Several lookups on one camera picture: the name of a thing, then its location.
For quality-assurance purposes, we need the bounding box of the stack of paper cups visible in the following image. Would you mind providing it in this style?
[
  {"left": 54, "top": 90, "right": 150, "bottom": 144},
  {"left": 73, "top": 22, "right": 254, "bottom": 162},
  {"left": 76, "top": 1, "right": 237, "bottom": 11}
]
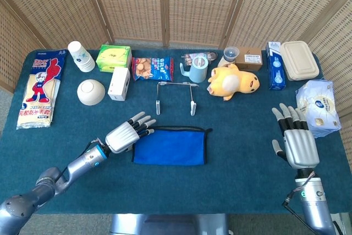
[{"left": 67, "top": 41, "right": 96, "bottom": 73}]

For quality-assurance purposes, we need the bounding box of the beige upturned bowl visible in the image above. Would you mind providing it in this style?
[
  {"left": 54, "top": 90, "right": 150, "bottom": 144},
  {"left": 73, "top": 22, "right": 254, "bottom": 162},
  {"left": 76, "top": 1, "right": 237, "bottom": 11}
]
[{"left": 76, "top": 79, "right": 106, "bottom": 106}]

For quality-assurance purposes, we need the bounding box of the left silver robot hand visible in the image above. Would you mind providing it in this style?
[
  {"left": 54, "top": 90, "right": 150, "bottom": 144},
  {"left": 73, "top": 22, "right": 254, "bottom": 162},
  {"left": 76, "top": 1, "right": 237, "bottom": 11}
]
[{"left": 105, "top": 111, "right": 157, "bottom": 154}]

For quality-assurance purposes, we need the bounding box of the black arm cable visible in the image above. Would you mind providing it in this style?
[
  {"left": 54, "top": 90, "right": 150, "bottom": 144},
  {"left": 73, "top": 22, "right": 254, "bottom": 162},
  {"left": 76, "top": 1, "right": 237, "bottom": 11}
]
[
  {"left": 57, "top": 139, "right": 98, "bottom": 185},
  {"left": 282, "top": 188, "right": 313, "bottom": 234}
]

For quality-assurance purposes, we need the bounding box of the clear snack packet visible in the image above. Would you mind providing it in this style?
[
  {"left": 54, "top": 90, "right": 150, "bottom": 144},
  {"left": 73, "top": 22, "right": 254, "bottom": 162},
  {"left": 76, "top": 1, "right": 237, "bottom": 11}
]
[{"left": 181, "top": 50, "right": 218, "bottom": 67}]

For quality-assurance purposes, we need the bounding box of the grey and blue cloth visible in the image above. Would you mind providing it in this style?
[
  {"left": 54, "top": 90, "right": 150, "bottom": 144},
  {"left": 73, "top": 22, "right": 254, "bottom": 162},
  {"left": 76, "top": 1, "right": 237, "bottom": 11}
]
[{"left": 131, "top": 125, "right": 213, "bottom": 166}]

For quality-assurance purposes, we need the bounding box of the metal wire rack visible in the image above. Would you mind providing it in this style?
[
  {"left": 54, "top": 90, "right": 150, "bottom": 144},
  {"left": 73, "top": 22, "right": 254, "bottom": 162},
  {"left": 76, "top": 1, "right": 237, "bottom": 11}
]
[{"left": 155, "top": 81, "right": 199, "bottom": 116}]

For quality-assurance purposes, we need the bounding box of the teal carpet table cover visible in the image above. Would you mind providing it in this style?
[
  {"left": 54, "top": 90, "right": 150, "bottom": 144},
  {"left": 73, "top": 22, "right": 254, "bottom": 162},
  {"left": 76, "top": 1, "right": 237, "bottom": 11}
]
[{"left": 0, "top": 49, "right": 349, "bottom": 215}]

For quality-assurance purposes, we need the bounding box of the pale blue tissue pack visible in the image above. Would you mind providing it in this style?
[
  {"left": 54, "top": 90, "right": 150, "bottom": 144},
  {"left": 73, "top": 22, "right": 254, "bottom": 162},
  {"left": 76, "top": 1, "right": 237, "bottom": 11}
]
[{"left": 295, "top": 79, "right": 342, "bottom": 139}]

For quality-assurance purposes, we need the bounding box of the green tissue box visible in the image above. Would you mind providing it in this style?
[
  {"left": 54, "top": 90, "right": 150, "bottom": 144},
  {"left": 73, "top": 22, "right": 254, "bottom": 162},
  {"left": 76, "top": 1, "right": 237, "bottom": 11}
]
[{"left": 95, "top": 44, "right": 132, "bottom": 73}]

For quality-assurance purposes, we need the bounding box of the white cardboard box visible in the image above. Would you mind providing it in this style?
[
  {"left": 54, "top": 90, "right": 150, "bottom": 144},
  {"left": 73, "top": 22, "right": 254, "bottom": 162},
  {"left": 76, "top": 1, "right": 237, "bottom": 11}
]
[{"left": 107, "top": 67, "right": 131, "bottom": 101}]

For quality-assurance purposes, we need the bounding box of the clear lidded plastic jar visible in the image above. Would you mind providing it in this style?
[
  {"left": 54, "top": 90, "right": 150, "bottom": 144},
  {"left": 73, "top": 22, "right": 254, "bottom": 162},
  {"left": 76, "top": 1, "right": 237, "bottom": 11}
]
[{"left": 218, "top": 46, "right": 239, "bottom": 68}]

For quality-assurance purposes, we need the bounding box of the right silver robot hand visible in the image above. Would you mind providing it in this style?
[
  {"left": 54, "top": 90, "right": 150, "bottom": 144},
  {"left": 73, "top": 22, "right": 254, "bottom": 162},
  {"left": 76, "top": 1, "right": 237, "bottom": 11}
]
[{"left": 271, "top": 103, "right": 320, "bottom": 170}]

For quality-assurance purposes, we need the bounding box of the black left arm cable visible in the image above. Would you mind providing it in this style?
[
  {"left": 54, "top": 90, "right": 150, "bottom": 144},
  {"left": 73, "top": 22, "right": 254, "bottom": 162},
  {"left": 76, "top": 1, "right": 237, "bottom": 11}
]
[{"left": 57, "top": 139, "right": 98, "bottom": 185}]

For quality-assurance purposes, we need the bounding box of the wooden rattan folding screen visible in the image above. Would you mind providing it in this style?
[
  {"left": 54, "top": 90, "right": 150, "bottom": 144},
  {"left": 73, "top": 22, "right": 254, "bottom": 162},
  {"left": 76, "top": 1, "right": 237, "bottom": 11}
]
[{"left": 0, "top": 0, "right": 352, "bottom": 147}]

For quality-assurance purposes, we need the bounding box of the brown cardboard box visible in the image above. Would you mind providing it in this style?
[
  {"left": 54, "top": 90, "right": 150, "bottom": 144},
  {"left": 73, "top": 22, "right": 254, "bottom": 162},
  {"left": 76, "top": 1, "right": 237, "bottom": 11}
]
[{"left": 235, "top": 47, "right": 263, "bottom": 72}]

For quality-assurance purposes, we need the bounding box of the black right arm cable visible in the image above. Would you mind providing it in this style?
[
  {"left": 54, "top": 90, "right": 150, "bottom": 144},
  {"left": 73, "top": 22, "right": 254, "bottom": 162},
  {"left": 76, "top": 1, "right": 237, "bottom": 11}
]
[{"left": 282, "top": 188, "right": 313, "bottom": 234}]

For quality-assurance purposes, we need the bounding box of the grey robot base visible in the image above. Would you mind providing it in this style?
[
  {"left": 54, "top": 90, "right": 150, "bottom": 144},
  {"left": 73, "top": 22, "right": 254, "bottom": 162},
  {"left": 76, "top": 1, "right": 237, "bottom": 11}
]
[{"left": 109, "top": 213, "right": 229, "bottom": 235}]

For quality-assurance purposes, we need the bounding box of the blue biscuit bag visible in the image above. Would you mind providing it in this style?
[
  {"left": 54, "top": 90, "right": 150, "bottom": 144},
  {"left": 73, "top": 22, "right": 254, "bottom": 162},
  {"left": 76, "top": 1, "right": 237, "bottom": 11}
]
[{"left": 131, "top": 56, "right": 174, "bottom": 83}]

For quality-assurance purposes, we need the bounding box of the beige lidded lunch box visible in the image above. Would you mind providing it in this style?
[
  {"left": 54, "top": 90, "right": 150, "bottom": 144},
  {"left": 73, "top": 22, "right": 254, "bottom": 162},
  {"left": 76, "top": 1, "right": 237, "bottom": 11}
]
[{"left": 280, "top": 40, "right": 320, "bottom": 81}]

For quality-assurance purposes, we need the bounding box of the light blue mug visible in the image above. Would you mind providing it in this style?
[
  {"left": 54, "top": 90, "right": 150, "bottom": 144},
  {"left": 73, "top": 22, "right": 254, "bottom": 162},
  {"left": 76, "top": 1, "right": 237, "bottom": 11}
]
[{"left": 179, "top": 56, "right": 209, "bottom": 84}]

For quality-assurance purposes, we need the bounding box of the long blue carton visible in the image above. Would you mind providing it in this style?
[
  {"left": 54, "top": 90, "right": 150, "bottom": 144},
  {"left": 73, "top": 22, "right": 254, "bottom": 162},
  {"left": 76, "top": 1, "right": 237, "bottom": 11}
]
[{"left": 265, "top": 41, "right": 287, "bottom": 91}]

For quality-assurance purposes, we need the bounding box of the yellow plush toy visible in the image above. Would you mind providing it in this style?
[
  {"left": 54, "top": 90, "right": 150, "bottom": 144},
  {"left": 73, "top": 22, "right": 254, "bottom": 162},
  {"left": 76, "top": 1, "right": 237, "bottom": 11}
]
[{"left": 207, "top": 63, "right": 260, "bottom": 101}]

